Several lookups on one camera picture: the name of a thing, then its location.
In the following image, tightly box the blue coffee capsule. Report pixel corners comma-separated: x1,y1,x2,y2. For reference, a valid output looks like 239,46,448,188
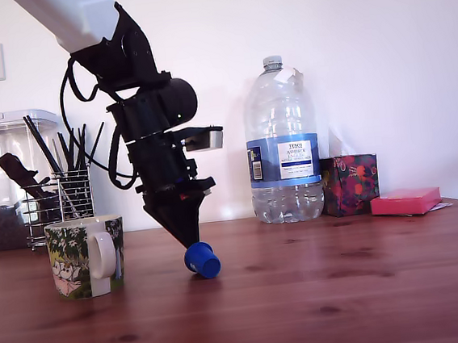
182,240,223,282

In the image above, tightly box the dark coffee beans heap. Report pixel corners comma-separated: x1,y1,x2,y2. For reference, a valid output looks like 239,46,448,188
0,222,30,251

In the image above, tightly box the large clear water bottle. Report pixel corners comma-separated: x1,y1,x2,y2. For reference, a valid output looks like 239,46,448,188
237,52,328,227

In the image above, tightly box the thin silver metal rod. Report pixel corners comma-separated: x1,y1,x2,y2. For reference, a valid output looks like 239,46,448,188
50,136,82,220

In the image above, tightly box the floral print mug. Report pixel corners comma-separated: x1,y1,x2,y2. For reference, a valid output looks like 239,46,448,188
42,212,131,303

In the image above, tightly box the black chopstick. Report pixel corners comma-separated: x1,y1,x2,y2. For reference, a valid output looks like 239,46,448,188
22,112,59,176
26,112,64,176

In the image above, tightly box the chunky black kitchen tool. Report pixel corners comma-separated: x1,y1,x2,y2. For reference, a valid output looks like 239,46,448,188
0,148,53,203

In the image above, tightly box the white tissue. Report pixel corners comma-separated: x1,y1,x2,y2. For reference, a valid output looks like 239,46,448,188
326,119,359,157

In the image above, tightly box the floral tissue box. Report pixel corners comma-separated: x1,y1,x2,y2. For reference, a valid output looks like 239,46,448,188
318,151,383,219

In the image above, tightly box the dark round scoop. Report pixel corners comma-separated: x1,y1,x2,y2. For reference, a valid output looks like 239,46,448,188
0,203,19,226

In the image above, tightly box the flat pink box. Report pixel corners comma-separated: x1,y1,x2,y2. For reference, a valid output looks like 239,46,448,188
369,185,444,221

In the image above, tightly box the white paper sheet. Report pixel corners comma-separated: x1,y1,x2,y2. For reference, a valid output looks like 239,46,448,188
429,199,456,213

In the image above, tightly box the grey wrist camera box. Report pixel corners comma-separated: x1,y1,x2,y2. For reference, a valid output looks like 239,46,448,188
170,123,227,156

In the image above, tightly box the black utensil handle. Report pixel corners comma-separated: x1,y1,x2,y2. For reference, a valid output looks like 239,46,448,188
56,131,72,172
72,128,85,171
82,121,109,167
78,123,90,170
66,128,78,171

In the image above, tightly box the chrome wire utensil rack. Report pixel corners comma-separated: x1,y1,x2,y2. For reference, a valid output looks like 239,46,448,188
19,168,98,251

